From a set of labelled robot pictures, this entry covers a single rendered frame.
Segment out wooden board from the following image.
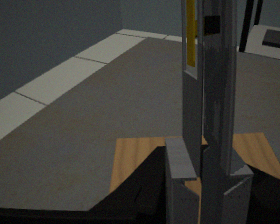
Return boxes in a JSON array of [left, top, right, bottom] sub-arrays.
[[109, 132, 280, 224]]

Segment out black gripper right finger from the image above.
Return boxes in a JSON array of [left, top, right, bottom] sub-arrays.
[[246, 163, 280, 224]]

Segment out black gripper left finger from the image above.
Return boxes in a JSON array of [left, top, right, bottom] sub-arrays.
[[0, 147, 167, 224]]

